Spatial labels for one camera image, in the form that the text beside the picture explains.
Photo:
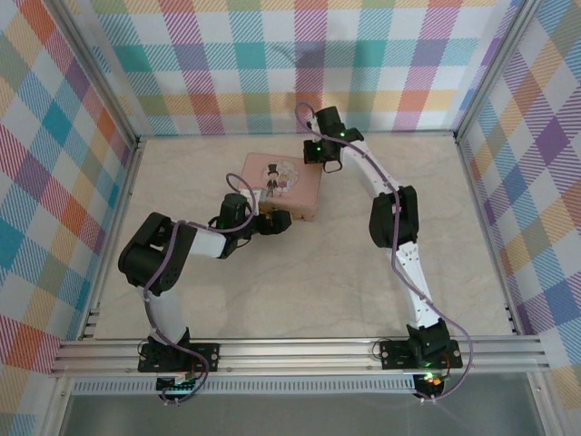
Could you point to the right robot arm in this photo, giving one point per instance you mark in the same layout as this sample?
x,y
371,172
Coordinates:
x,y
415,281

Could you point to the black controller board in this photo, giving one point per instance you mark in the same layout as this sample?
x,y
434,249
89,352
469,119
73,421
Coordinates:
x,y
431,383
177,383

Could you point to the thin aluminium wall rail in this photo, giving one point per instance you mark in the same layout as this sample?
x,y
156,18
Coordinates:
x,y
227,135

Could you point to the wide aluminium mounting rail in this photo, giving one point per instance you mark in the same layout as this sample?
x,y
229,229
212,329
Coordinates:
x,y
295,356

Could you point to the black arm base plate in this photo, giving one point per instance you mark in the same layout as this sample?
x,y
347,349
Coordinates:
x,y
395,354
211,352

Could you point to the aluminium side rail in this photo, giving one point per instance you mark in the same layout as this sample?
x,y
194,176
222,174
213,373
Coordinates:
x,y
115,236

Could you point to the pink illustrated tin box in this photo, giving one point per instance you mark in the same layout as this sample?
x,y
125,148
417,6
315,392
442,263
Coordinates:
x,y
290,181

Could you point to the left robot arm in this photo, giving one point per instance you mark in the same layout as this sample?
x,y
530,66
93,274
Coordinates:
x,y
163,313

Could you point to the aluminium frame post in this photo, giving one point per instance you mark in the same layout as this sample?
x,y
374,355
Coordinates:
x,y
101,72
494,68

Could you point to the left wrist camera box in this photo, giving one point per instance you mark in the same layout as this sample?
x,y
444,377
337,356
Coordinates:
x,y
256,195

